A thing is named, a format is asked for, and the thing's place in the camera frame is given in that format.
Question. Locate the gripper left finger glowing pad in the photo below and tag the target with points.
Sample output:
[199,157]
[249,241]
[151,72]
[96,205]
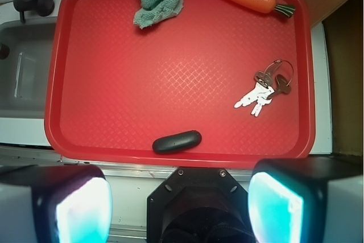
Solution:
[68,203]

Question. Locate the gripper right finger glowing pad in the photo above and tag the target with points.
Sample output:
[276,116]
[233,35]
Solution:
[313,199]

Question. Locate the bunch of keys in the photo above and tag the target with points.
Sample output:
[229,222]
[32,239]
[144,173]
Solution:
[268,84]

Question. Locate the grey sink basin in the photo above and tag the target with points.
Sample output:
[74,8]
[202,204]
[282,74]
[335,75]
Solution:
[24,73]

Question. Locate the orange toy carrot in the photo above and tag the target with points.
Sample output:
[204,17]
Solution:
[267,6]

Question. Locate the red plastic tray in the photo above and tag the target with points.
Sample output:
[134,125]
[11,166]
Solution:
[115,88]

